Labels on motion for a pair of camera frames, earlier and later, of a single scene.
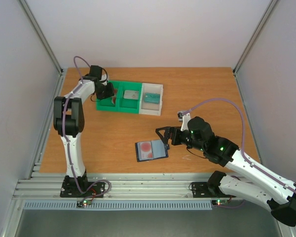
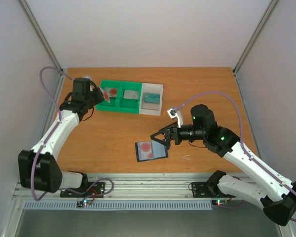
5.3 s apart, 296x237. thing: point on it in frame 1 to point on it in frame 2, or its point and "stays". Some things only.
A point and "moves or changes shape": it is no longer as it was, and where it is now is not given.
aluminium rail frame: (48, 186) stays
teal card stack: (153, 98) stays
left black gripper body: (104, 92) to (92, 102)
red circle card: (114, 98) moves or changes shape
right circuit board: (219, 202) stays
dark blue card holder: (146, 150) stays
